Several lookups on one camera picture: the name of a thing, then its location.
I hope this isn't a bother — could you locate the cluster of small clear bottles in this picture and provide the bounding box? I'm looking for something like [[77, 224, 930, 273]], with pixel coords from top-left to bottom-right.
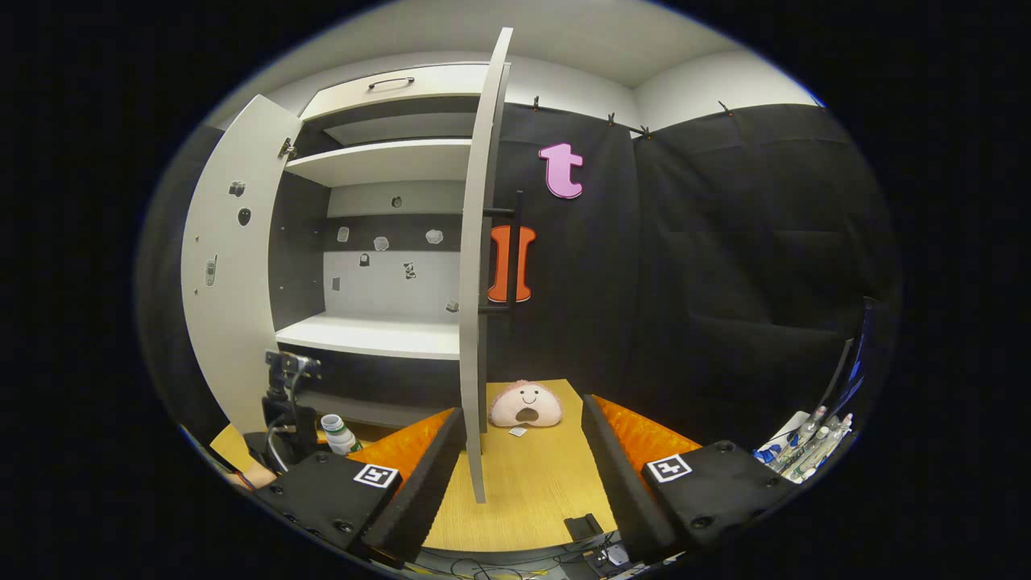
[[769, 405, 855, 484]]

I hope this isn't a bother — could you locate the black backdrop cloth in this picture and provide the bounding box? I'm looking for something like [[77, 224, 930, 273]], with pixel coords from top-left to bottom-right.
[[135, 101, 903, 452]]

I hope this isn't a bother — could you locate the white cabinet door with hinges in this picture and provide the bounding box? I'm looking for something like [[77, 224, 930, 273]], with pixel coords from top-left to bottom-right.
[[180, 94, 303, 436]]

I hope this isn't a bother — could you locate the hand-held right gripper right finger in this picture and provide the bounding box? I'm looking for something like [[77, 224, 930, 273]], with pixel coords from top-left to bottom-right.
[[580, 393, 802, 565]]

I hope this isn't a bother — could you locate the pink plush toy with face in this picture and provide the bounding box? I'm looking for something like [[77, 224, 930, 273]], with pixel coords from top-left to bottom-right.
[[489, 380, 565, 429]]

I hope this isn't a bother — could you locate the white cabinet door black handle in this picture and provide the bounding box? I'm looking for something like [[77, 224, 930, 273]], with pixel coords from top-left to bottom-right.
[[458, 27, 524, 504]]

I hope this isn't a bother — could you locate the white medicine bottle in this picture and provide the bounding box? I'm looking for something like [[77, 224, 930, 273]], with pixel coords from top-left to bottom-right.
[[321, 414, 363, 456]]

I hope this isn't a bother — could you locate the tangle of cables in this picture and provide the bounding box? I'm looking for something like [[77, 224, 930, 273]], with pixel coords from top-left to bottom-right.
[[419, 552, 565, 579]]

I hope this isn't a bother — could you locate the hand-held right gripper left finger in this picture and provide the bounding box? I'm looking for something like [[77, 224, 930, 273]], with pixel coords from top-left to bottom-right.
[[254, 407, 468, 565]]

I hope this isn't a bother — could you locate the white and grey cabinet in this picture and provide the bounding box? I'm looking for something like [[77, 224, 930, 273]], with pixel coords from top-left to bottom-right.
[[270, 63, 494, 428]]

